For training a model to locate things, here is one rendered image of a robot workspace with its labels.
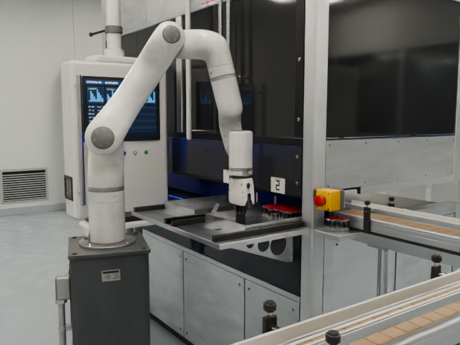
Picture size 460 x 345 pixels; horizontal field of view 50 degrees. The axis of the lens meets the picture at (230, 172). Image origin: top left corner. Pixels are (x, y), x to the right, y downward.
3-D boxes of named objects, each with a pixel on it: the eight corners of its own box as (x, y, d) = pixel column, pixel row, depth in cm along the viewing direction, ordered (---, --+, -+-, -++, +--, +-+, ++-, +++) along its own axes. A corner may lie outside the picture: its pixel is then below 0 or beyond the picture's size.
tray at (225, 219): (272, 212, 210) (272, 204, 210) (315, 223, 189) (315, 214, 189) (205, 222, 191) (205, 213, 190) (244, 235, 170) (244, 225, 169)
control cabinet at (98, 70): (153, 204, 275) (151, 62, 266) (170, 209, 259) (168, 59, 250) (63, 214, 246) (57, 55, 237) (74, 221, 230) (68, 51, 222)
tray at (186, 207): (226, 201, 238) (226, 194, 237) (260, 209, 217) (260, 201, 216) (164, 209, 218) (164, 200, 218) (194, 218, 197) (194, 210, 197)
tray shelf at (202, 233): (221, 203, 242) (221, 200, 242) (324, 230, 185) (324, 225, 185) (131, 214, 215) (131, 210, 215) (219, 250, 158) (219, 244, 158)
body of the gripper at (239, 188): (257, 174, 172) (257, 205, 173) (240, 171, 180) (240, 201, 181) (240, 175, 167) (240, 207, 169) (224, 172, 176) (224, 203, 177)
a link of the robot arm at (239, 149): (226, 166, 177) (231, 168, 168) (226, 129, 176) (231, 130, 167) (248, 165, 179) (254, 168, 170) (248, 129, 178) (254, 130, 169)
